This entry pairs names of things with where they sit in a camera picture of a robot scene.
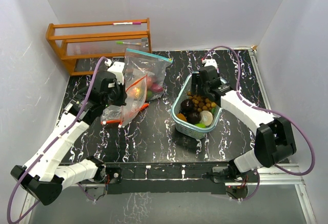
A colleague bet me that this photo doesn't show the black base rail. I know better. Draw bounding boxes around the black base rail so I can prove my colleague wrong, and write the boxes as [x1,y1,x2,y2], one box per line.
[102,161,249,195]

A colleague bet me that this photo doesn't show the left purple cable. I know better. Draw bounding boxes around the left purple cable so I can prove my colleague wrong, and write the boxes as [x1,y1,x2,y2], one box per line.
[6,56,112,224]

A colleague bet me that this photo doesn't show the longan bunch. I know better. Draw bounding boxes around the longan bunch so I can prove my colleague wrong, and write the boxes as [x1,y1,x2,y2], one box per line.
[187,92,217,112]

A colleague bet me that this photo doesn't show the magenta round fruit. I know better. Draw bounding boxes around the magenta round fruit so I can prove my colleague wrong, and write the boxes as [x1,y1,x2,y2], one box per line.
[150,83,163,93]

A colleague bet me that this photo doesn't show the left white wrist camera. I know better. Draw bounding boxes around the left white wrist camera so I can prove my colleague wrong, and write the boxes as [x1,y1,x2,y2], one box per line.
[105,58,125,85]

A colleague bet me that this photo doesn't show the purple cable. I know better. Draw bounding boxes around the purple cable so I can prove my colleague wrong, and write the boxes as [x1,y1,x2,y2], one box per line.
[6,56,112,224]
[201,45,316,201]

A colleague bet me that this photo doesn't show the blue-zipper clear bag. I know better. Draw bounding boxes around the blue-zipper clear bag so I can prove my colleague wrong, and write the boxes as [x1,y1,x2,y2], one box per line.
[125,49,173,101]

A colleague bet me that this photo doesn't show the green marker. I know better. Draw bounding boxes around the green marker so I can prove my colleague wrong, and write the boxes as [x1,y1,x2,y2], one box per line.
[116,41,141,46]

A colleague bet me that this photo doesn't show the orange fruit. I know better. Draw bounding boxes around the orange fruit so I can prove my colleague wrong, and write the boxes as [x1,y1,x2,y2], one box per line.
[176,113,187,122]

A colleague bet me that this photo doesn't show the light blue plastic basket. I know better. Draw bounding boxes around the light blue plastic basket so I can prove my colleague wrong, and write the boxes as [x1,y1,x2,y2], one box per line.
[171,72,222,139]

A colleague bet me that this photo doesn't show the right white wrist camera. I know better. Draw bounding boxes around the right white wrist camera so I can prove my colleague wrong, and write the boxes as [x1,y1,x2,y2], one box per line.
[201,58,218,71]

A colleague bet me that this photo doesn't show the white round bun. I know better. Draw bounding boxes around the white round bun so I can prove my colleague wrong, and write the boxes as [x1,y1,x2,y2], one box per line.
[200,110,213,126]

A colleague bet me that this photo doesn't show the orange-zipper clear bag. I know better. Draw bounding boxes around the orange-zipper clear bag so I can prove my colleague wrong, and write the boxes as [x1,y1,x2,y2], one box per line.
[100,75,149,128]

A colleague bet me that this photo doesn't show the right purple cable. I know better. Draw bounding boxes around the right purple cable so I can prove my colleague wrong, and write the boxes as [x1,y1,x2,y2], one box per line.
[201,45,316,201]

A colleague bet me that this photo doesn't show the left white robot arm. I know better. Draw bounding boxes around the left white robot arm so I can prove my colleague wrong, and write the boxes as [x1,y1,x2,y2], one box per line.
[11,71,127,206]

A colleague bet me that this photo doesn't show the green yellow mango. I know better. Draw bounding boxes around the green yellow mango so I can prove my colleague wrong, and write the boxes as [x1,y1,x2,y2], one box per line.
[133,87,153,101]

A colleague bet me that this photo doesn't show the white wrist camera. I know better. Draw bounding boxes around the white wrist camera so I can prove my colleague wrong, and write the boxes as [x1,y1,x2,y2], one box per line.
[201,58,218,71]
[105,58,125,85]

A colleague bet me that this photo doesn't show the green lime fruit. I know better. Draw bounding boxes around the green lime fruit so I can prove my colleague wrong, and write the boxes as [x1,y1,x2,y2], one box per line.
[195,123,206,129]

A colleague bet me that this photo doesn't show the orange wooden shelf rack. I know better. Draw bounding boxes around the orange wooden shelf rack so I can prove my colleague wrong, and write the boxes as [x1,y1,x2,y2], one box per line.
[46,18,152,76]

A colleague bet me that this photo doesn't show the pink white marker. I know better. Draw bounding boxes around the pink white marker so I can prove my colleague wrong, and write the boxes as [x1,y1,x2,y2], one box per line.
[112,22,142,26]

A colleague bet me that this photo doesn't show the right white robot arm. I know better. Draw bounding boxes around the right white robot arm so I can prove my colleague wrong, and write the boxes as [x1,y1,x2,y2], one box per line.
[191,66,297,181]

